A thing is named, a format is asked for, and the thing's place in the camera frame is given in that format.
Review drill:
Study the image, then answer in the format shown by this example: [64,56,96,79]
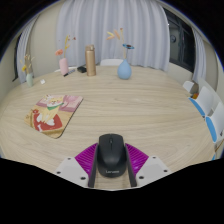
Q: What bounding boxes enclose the narrow dark window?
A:
[12,43,21,82]

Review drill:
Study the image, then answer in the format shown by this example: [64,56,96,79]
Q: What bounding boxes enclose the pink vase with flowers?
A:
[54,34,77,76]

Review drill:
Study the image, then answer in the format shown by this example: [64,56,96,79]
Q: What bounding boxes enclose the blue vase with flowers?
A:
[106,27,136,80]

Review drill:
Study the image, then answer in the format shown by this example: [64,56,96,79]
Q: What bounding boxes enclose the gold metal drink bottle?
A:
[84,44,97,77]

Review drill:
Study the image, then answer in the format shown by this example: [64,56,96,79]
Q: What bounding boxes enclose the black marker pen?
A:
[63,68,77,78]

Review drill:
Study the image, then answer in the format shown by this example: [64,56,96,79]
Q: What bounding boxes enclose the narrow white curtain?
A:
[191,28,208,84]
[16,16,39,84]

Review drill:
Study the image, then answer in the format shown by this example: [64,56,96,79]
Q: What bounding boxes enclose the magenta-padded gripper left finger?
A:
[54,142,100,188]

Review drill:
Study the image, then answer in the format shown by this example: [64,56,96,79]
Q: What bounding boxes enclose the cartoon print mouse pad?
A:
[23,94,84,140]

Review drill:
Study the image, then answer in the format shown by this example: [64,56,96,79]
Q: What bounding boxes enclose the wide white curtain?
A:
[55,0,171,73]

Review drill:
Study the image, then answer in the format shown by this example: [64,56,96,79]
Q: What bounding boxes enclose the white and blue chairs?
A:
[182,79,224,161]

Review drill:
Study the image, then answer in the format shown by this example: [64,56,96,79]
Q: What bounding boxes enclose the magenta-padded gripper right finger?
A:
[124,142,172,188]

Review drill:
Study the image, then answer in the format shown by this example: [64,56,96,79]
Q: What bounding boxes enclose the green vase with dried flowers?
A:
[19,53,36,88]

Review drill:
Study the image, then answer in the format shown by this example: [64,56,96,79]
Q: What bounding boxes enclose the white chair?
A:
[99,58,125,67]

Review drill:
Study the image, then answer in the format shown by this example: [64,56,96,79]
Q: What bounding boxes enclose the black computer mouse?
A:
[96,133,128,179]

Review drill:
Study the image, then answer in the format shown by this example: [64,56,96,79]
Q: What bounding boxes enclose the large dark window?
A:
[163,8,197,74]

